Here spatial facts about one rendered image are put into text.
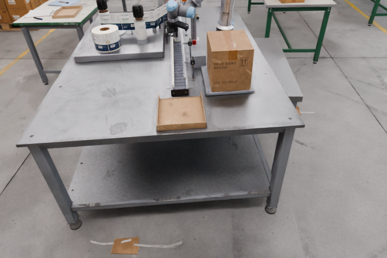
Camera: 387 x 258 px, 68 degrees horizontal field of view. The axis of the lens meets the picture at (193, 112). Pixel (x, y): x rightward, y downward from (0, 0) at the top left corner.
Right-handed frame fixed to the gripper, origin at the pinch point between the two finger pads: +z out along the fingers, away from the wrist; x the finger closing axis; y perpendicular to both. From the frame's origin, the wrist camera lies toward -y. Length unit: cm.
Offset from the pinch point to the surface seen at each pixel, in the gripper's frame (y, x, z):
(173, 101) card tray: 5, 70, -29
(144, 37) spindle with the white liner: 26.1, -2.2, 1.1
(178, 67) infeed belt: 0.6, 38.7, -16.0
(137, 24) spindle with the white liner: 29.9, -7.0, -8.4
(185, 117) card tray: -2, 85, -37
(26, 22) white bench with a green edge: 160, -76, 59
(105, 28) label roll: 55, -8, -5
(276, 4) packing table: -117, -93, 71
